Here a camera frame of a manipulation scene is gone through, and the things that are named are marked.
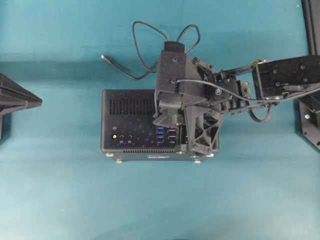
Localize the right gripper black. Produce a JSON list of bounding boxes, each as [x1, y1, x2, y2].
[[152, 57, 240, 154]]

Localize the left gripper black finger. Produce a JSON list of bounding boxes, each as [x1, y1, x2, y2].
[[0, 73, 43, 105], [0, 102, 42, 115]]

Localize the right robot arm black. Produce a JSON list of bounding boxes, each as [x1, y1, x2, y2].
[[153, 55, 320, 158]]

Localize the black mini PC box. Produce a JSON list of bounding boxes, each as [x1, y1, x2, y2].
[[100, 89, 207, 163]]

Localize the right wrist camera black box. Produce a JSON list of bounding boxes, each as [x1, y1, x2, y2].
[[153, 41, 208, 111]]

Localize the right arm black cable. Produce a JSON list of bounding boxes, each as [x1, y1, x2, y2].
[[174, 78, 320, 123]]

